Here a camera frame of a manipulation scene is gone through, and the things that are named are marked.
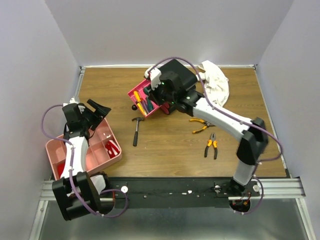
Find black drawer cabinet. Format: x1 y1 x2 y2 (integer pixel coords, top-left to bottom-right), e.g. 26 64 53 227
159 59 202 117

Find short green screwdriver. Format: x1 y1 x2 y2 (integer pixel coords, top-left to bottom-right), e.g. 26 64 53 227
143 85 152 96

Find long green screwdriver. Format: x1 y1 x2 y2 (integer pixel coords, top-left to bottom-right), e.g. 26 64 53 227
146 97 154 113

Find pink top drawer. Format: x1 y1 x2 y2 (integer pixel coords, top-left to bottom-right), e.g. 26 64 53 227
127 79 167 118

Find purple red screwdriver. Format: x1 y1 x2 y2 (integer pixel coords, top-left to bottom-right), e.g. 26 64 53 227
142 99 149 115

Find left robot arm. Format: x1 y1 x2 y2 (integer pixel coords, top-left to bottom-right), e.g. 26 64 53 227
52 98 112 221

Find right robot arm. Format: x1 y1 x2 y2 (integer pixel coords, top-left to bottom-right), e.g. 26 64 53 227
144 69 269 196

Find pink compartment tray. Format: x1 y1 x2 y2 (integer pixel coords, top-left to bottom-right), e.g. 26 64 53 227
45 119 122 180

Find red white item in tray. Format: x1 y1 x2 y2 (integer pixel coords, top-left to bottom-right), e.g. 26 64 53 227
105 140 120 159

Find white cloth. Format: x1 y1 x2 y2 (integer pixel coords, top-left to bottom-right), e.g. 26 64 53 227
198 60 230 107

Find yellow needle nose pliers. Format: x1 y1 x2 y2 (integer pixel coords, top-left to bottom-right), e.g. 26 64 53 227
188 117 216 134

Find red block in tray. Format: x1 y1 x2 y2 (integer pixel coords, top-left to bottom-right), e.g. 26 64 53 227
56 162 65 179

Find orange black combination pliers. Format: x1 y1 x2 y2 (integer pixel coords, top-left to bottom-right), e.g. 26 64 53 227
204 133 218 160

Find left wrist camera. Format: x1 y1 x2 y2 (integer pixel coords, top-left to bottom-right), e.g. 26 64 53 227
62 96 86 113

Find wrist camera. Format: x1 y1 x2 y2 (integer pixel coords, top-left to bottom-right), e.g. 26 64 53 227
144 67 162 90
62 96 86 113

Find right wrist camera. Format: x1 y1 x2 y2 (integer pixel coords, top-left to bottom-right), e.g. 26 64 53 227
144 67 162 90

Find black handled hammer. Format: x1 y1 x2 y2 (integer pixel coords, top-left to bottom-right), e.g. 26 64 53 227
131 117 145 147

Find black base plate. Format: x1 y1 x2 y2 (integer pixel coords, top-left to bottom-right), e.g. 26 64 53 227
101 177 260 209

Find aluminium rail frame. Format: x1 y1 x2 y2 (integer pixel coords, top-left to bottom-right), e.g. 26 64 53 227
44 61 315 240

